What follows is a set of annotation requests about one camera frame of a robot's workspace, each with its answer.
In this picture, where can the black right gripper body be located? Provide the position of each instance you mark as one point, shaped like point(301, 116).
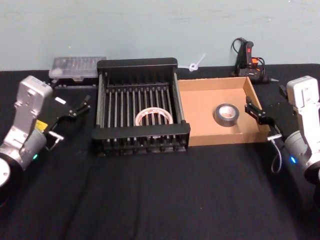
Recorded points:
point(282, 116)

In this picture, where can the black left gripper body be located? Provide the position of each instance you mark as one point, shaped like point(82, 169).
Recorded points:
point(56, 110)

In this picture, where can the silver tape roll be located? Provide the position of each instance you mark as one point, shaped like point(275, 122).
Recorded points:
point(220, 120)

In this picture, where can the white tape roll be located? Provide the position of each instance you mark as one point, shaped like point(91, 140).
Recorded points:
point(155, 110)

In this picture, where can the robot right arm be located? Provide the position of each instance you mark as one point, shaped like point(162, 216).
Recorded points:
point(303, 100)

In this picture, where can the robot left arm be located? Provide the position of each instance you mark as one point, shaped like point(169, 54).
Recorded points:
point(27, 100)

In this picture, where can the clear plastic case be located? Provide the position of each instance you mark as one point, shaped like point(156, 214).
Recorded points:
point(75, 66)

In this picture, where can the shallow brown cardboard tray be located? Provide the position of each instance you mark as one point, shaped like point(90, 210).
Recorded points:
point(200, 112)

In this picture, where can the black rack with steel bars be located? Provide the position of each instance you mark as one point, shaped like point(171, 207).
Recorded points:
point(140, 132)

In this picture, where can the white three-armed plastic piece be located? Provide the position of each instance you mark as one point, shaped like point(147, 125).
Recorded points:
point(193, 67)

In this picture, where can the black table cloth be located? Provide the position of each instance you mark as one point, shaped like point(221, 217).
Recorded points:
point(125, 200)

